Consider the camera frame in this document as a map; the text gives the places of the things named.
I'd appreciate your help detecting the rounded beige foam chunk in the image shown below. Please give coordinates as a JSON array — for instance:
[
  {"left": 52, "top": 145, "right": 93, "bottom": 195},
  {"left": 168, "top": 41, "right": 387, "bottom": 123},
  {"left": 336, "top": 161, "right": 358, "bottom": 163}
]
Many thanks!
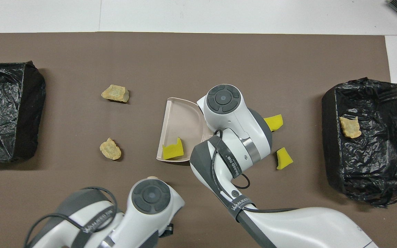
[{"left": 99, "top": 138, "right": 122, "bottom": 161}]

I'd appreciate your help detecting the small yellow sponge wedge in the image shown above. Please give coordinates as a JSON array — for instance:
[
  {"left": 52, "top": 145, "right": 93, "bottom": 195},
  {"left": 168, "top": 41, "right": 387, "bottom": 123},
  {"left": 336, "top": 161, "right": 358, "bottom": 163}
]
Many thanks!
[{"left": 276, "top": 147, "right": 294, "bottom": 171}]

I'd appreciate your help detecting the notched yellow sponge piece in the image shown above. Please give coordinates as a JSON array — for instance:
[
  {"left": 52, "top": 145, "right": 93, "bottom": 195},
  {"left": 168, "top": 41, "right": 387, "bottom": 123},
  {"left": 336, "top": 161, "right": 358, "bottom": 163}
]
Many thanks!
[{"left": 162, "top": 137, "right": 184, "bottom": 160}]

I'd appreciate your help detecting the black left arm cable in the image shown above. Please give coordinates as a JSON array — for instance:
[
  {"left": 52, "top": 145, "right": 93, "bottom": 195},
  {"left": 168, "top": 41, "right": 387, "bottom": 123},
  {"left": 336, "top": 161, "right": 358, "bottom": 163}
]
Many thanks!
[{"left": 24, "top": 187, "right": 118, "bottom": 248}]

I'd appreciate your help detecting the brown table mat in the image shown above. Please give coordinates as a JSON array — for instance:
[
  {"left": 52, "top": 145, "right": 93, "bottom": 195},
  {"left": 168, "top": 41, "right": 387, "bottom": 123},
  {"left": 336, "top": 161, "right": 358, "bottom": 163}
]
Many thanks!
[{"left": 0, "top": 32, "right": 397, "bottom": 248}]

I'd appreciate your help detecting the beige plastic dustpan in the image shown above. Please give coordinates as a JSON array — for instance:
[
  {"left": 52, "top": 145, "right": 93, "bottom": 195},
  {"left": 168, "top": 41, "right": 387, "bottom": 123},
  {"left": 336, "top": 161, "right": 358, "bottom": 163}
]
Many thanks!
[{"left": 156, "top": 97, "right": 214, "bottom": 162}]

